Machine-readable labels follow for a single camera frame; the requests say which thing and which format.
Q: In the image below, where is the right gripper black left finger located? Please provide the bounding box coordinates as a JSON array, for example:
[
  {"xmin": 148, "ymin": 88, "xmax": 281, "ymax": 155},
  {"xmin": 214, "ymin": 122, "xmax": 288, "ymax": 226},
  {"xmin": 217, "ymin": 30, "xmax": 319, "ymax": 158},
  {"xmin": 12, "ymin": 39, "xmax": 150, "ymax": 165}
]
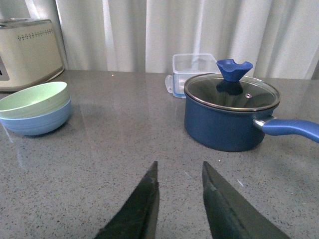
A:
[{"xmin": 95, "ymin": 161, "xmax": 160, "ymax": 239}]

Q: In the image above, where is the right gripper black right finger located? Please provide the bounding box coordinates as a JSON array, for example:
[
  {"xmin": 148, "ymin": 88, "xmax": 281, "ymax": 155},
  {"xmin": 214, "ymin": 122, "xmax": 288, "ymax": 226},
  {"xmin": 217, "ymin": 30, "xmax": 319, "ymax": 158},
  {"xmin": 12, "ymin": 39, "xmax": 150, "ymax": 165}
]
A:
[{"xmin": 202, "ymin": 161, "xmax": 288, "ymax": 239}]

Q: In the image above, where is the blue bowl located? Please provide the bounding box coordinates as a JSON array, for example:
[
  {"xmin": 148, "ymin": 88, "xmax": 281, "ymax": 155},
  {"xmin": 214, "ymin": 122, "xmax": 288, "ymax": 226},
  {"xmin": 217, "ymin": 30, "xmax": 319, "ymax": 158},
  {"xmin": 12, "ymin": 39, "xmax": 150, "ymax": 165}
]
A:
[{"xmin": 0, "ymin": 99, "xmax": 72, "ymax": 136}]

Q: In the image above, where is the green bowl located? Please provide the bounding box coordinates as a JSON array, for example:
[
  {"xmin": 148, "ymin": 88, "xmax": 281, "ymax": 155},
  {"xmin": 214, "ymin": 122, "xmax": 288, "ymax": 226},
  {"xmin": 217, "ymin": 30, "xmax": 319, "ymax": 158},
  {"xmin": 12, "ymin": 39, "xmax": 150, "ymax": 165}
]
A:
[{"xmin": 0, "ymin": 82, "xmax": 70, "ymax": 119}]

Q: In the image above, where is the dark blue saucepan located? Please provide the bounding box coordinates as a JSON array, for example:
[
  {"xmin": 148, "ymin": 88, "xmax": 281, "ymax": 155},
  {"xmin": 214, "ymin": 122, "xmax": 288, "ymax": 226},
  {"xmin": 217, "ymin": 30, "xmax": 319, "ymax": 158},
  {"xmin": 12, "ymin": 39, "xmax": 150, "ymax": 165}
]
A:
[{"xmin": 184, "ymin": 97, "xmax": 319, "ymax": 152}]

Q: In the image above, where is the glass lid blue knob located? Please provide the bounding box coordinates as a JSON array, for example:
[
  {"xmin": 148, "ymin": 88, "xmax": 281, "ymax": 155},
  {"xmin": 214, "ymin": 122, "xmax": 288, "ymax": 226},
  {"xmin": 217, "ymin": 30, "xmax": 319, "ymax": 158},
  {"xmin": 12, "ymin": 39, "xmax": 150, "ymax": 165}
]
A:
[{"xmin": 184, "ymin": 59, "xmax": 280, "ymax": 112}]

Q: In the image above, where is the clear plastic container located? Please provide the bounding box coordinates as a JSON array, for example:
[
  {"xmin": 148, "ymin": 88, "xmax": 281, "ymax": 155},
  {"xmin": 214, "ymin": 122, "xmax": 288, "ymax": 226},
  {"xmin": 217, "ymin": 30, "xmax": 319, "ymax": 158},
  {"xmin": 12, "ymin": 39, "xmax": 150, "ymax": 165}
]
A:
[{"xmin": 165, "ymin": 53, "xmax": 220, "ymax": 98}]

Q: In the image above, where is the white curtain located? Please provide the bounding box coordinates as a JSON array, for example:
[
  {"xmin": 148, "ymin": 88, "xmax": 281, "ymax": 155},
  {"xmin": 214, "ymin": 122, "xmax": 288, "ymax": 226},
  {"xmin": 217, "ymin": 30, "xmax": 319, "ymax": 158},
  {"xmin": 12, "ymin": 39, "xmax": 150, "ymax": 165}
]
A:
[{"xmin": 0, "ymin": 0, "xmax": 319, "ymax": 79}]

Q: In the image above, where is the cream toaster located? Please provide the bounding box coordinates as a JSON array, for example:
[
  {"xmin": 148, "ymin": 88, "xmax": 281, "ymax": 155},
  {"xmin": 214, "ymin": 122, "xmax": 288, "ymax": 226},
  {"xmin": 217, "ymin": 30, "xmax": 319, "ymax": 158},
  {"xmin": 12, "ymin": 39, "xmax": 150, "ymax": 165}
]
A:
[{"xmin": 0, "ymin": 18, "xmax": 64, "ymax": 92}]

